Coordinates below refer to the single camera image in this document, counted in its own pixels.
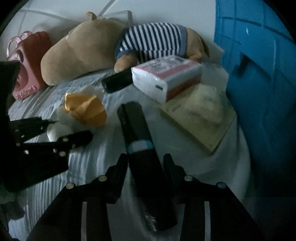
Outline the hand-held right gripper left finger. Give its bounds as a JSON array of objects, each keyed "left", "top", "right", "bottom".
[{"left": 25, "top": 153, "right": 129, "bottom": 241}]

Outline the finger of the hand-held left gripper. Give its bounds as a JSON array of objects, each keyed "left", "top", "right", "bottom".
[
  {"left": 20, "top": 130, "right": 93, "bottom": 160},
  {"left": 9, "top": 116, "right": 59, "bottom": 145}
]

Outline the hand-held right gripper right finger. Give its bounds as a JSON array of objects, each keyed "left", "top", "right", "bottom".
[{"left": 163, "top": 154, "right": 266, "bottom": 241}]

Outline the yellow and white soft toy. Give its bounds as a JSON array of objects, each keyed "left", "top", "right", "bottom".
[{"left": 46, "top": 92, "right": 108, "bottom": 142}]

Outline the black tube with blue band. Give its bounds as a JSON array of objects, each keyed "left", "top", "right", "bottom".
[{"left": 117, "top": 101, "right": 178, "bottom": 232}]

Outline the blue plastic crate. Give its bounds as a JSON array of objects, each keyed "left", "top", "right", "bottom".
[{"left": 214, "top": 0, "right": 296, "bottom": 232}]

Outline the grey cloth-covered desktop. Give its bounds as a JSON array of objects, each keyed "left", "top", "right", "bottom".
[{"left": 7, "top": 62, "right": 252, "bottom": 241}]

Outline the pale booklet in plastic sleeve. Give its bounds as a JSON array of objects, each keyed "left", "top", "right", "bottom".
[{"left": 159, "top": 82, "right": 237, "bottom": 155}]

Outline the black cylinder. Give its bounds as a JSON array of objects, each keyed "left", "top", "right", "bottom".
[{"left": 101, "top": 68, "right": 135, "bottom": 94}]

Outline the brown plush bear striped shirt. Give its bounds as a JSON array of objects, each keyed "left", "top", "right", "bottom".
[{"left": 40, "top": 11, "right": 211, "bottom": 87}]

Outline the white and pink box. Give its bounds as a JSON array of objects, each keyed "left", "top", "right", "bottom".
[{"left": 131, "top": 55, "right": 204, "bottom": 104}]

